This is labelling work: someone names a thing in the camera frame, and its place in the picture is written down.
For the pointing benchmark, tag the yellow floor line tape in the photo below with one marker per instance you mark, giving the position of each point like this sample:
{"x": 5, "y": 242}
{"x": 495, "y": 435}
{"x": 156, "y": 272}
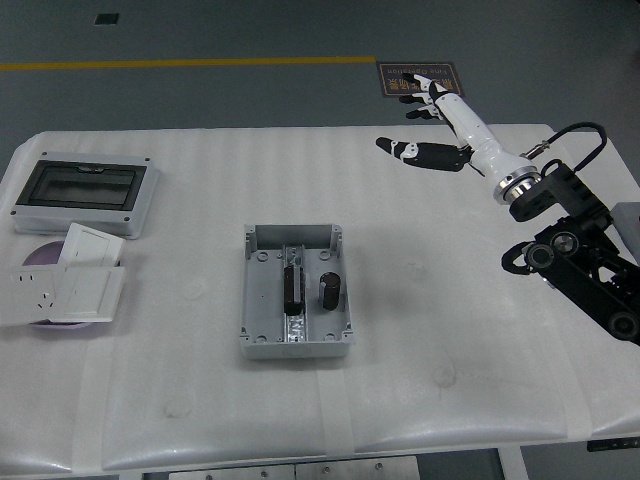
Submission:
{"x": 200, "y": 63}

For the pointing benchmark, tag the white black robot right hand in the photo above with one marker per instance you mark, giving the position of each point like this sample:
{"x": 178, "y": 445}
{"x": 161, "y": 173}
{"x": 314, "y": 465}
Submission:
{"x": 475, "y": 132}

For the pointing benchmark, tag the open grey plastic box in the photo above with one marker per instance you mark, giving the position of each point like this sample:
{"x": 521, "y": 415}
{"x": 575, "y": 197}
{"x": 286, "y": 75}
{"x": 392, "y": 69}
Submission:
{"x": 265, "y": 300}

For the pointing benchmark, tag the short black cylindrical battery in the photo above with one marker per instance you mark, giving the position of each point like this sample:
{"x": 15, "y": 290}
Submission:
{"x": 330, "y": 292}

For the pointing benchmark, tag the white wall switch panel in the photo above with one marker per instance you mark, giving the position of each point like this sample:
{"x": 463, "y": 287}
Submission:
{"x": 92, "y": 245}
{"x": 85, "y": 295}

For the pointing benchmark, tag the brown floor sign orange text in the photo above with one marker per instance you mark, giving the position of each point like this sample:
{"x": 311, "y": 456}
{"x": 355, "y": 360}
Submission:
{"x": 391, "y": 75}

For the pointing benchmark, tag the grey distribution box dark window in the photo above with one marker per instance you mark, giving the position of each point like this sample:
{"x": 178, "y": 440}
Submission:
{"x": 80, "y": 187}

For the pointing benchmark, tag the black floor outlet cover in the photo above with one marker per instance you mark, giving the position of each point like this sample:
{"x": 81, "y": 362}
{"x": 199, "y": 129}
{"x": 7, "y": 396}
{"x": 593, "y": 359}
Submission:
{"x": 106, "y": 19}

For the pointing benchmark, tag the white tape strip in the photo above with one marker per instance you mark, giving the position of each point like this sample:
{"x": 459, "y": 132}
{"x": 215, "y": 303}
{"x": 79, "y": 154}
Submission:
{"x": 579, "y": 420}
{"x": 92, "y": 410}

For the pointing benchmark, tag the purple round plate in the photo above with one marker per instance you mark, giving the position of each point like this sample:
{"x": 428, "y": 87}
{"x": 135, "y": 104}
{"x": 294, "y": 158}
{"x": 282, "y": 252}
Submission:
{"x": 42, "y": 255}

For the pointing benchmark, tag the white table leg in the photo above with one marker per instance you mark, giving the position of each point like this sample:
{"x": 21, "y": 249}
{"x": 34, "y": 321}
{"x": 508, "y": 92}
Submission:
{"x": 511, "y": 464}

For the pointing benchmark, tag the silver metal mounting rail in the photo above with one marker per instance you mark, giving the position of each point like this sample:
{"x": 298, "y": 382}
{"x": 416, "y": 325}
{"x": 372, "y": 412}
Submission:
{"x": 297, "y": 330}

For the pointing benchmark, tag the long black cylindrical battery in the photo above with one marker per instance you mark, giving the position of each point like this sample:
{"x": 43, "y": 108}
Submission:
{"x": 292, "y": 292}

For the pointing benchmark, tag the grey flat block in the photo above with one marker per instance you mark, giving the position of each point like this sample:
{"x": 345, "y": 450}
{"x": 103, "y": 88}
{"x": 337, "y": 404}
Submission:
{"x": 627, "y": 212}

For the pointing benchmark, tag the grey metal table plate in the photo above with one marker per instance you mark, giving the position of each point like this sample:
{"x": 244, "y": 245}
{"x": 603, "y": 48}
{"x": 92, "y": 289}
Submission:
{"x": 357, "y": 470}
{"x": 230, "y": 471}

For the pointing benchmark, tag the black table control panel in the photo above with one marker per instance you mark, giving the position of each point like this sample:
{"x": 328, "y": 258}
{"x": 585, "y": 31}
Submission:
{"x": 612, "y": 445}

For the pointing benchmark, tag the white wall socket panel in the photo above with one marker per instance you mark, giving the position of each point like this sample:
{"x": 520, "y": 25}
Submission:
{"x": 25, "y": 295}

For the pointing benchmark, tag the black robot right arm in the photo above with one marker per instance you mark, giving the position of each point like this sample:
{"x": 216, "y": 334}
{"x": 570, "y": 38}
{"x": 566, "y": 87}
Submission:
{"x": 575, "y": 265}

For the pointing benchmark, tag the white foam mat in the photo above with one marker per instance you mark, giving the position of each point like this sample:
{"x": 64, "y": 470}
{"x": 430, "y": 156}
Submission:
{"x": 300, "y": 175}

